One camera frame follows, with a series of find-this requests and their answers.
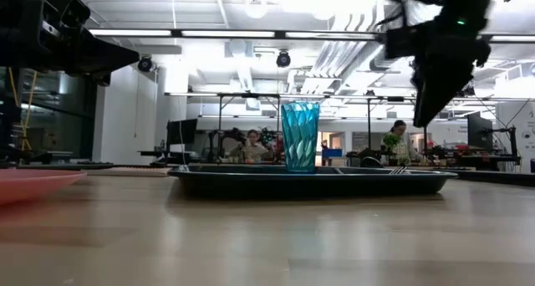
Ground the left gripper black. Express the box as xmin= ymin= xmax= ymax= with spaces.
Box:
xmin=0 ymin=0 xmax=141 ymax=87

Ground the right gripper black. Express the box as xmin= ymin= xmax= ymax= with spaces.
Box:
xmin=385 ymin=17 xmax=493 ymax=129

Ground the teal faceted plastic cup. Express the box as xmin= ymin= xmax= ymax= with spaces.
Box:
xmin=280 ymin=101 xmax=321 ymax=175

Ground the pink round plate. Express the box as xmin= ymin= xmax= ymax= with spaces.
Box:
xmin=0 ymin=168 xmax=89 ymax=207

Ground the dark green plastic tray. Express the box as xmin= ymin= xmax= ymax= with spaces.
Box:
xmin=167 ymin=163 xmax=460 ymax=198

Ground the white strip light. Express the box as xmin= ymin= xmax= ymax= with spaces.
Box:
xmin=180 ymin=29 xmax=277 ymax=39
xmin=88 ymin=28 xmax=173 ymax=38
xmin=284 ymin=31 xmax=378 ymax=41

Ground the black round ceiling lamp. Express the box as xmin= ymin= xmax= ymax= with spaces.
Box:
xmin=137 ymin=55 xmax=154 ymax=74
xmin=275 ymin=49 xmax=293 ymax=69

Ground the person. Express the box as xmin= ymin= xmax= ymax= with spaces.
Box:
xmin=379 ymin=119 xmax=423 ymax=166
xmin=228 ymin=129 xmax=272 ymax=165

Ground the black computer monitor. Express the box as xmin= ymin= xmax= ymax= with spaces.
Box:
xmin=466 ymin=111 xmax=495 ymax=152
xmin=166 ymin=118 xmax=199 ymax=146

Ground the green potted plant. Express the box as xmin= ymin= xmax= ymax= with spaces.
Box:
xmin=381 ymin=132 xmax=403 ymax=155

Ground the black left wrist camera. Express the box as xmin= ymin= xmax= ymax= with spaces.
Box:
xmin=40 ymin=0 xmax=92 ymax=29

